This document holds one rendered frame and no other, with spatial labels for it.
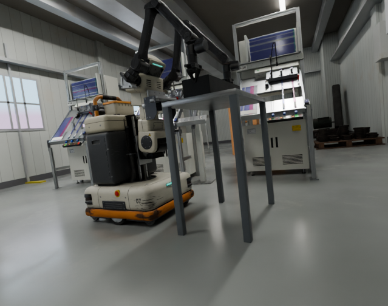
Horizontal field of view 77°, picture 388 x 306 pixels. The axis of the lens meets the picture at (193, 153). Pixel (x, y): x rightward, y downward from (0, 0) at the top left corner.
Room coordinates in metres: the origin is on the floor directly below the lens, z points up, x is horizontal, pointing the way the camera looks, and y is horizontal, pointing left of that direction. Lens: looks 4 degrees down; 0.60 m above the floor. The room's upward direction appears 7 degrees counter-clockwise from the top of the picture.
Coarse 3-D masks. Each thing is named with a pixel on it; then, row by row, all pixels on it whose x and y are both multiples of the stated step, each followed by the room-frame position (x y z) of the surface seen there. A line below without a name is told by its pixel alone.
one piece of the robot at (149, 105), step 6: (150, 90) 1.81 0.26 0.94; (150, 96) 1.81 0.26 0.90; (156, 96) 1.74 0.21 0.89; (162, 96) 1.94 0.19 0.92; (144, 102) 1.79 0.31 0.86; (150, 102) 1.75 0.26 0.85; (156, 102) 1.76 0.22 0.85; (144, 108) 1.81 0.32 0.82; (150, 108) 1.76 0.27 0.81; (156, 108) 1.74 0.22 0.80; (150, 114) 1.77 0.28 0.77; (156, 114) 1.75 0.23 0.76; (174, 114) 1.97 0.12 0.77
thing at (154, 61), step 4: (148, 56) 1.80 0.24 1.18; (152, 56) 1.89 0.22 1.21; (152, 60) 1.80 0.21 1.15; (156, 60) 1.87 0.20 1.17; (152, 64) 1.82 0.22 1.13; (156, 64) 1.85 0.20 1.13; (160, 64) 1.89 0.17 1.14; (164, 64) 1.93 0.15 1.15; (152, 68) 1.85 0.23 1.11; (156, 68) 1.88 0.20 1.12; (160, 68) 1.92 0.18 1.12; (164, 68) 1.95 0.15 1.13; (148, 72) 1.84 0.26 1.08; (152, 72) 1.88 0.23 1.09; (156, 72) 1.91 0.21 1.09; (160, 72) 1.95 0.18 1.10; (156, 76) 1.94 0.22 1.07
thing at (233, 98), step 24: (216, 96) 1.29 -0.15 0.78; (240, 96) 1.34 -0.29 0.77; (168, 120) 1.44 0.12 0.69; (240, 120) 1.27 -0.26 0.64; (264, 120) 1.82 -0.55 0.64; (168, 144) 1.45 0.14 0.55; (216, 144) 2.01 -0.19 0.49; (240, 144) 1.24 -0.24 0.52; (264, 144) 1.83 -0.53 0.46; (216, 168) 2.03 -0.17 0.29; (240, 168) 1.24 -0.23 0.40; (240, 192) 1.25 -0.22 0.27
